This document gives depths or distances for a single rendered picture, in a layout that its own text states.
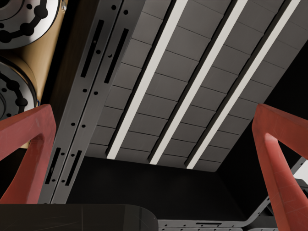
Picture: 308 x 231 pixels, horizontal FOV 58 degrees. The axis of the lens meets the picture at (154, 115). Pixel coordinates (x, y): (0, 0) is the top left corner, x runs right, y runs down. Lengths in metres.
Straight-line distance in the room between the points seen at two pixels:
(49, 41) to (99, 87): 0.11
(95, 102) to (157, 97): 0.15
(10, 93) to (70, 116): 0.09
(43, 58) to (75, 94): 0.10
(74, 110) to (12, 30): 0.09
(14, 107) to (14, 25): 0.08
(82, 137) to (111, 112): 0.12
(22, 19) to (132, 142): 0.22
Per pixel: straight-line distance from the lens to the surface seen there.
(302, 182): 0.74
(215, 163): 0.49
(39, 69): 0.33
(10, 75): 0.29
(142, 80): 0.33
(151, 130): 0.39
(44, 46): 0.31
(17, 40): 0.28
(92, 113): 0.23
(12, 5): 0.27
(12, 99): 0.31
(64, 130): 0.24
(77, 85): 0.22
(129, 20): 0.21
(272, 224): 0.53
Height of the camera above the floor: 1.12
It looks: 51 degrees down
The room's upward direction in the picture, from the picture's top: 153 degrees clockwise
